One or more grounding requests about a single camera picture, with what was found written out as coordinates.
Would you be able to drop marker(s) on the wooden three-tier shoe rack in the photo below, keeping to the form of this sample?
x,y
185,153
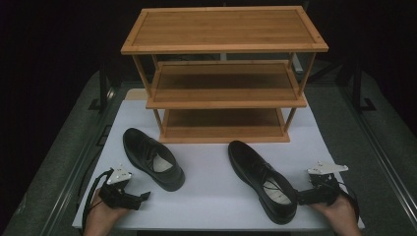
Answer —
x,y
223,29

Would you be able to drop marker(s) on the person's left hand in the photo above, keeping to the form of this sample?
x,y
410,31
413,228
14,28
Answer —
x,y
103,216

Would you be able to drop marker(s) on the black metal stand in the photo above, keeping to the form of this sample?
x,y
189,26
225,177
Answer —
x,y
103,88
360,88

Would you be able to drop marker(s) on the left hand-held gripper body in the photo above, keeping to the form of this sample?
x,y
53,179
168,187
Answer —
x,y
116,193

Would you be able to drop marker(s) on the person's right hand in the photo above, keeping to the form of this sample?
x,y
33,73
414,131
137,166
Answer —
x,y
339,213

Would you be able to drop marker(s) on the white bar behind rack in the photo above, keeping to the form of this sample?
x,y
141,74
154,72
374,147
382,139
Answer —
x,y
297,64

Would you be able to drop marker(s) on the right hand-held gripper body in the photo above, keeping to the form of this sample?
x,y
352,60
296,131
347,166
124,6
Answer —
x,y
323,190

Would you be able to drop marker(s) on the black leather shoe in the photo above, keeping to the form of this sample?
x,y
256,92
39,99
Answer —
x,y
252,167
144,154

